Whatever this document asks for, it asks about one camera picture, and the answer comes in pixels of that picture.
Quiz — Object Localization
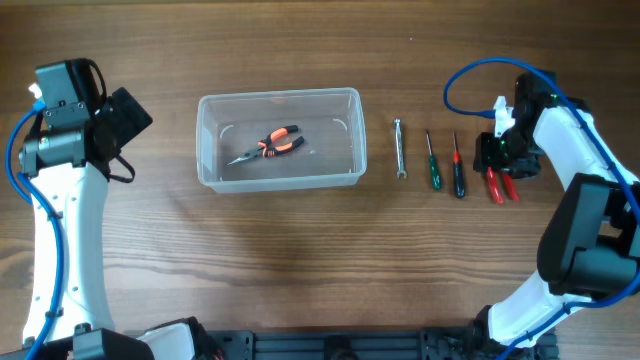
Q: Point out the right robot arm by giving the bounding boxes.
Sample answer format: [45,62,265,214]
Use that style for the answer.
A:
[465,71,639,359]

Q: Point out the small silver wrench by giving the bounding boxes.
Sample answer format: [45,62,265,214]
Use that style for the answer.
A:
[394,118,407,179]

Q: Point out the clear plastic container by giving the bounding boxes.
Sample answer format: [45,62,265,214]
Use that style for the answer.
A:
[196,88,367,193]

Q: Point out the green handled screwdriver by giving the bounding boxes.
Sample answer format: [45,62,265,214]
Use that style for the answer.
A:
[425,130,442,191]

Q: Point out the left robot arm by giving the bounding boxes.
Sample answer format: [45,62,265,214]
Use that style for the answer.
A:
[5,58,226,359]

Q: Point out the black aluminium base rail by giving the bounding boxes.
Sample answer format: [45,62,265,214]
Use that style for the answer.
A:
[209,327,506,360]

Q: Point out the red black handled screwdriver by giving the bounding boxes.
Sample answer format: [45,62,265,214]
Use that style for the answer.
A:
[452,133,466,199]

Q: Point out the orange black needle-nose pliers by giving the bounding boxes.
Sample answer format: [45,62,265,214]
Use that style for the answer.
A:
[229,125,305,165]

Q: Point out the left blue cable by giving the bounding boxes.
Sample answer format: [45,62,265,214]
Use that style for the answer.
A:
[4,102,67,360]

